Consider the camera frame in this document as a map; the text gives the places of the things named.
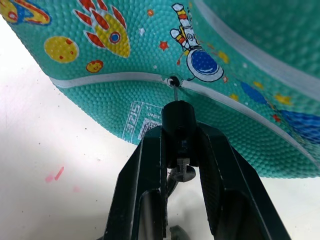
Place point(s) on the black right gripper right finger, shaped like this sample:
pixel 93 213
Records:
pixel 240 190

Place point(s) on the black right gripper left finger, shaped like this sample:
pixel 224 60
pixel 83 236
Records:
pixel 130 190

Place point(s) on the teal space-print rubber ball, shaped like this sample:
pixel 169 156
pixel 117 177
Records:
pixel 175 50

